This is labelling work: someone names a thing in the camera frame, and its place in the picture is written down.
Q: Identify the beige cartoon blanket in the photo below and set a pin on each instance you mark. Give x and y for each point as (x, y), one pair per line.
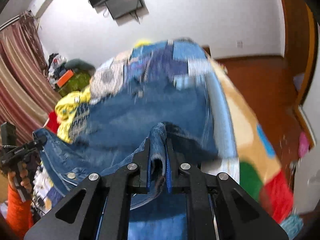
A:
(260, 169)

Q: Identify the pink slipper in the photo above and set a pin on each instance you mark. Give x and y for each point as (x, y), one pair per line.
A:
(304, 145)

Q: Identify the blue patchwork bed cover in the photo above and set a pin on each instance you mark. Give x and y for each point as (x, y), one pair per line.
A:
(185, 64)

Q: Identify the pile of clothes in corner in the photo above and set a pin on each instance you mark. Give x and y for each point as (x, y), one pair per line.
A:
(59, 65)

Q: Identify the white sliding wardrobe door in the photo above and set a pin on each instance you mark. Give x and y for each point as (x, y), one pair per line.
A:
(307, 110)

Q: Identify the blue denim jacket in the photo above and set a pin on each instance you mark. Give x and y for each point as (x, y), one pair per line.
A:
(116, 129)

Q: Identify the green patterned storage box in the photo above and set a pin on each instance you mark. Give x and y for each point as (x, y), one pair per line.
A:
(77, 82)

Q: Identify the wooden door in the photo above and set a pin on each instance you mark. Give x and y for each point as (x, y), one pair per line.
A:
(301, 43)

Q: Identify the small black wall monitor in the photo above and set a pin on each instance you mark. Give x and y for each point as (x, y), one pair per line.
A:
(120, 8)

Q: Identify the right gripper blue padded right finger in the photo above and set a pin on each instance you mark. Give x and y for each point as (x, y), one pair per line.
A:
(174, 178)

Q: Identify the white wall socket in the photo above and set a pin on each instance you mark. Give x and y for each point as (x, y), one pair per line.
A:
(239, 44)

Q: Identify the person's left hand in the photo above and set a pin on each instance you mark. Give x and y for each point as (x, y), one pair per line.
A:
(24, 177)

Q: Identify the yellow plush at bed end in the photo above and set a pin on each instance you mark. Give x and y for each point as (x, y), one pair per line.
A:
(142, 42)

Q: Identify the orange box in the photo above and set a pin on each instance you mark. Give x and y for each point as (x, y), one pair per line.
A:
(64, 78)

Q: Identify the orange sleeved left forearm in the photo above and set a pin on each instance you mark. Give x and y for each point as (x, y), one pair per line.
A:
(19, 215)

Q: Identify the yellow printed garment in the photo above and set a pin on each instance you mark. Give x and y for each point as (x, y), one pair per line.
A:
(66, 108)

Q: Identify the red garment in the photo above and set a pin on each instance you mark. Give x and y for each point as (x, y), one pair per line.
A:
(51, 123)

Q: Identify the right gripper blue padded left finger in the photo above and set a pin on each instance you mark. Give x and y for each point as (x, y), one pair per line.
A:
(141, 181)

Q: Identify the red striped curtain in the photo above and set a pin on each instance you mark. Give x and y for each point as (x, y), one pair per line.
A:
(26, 95)

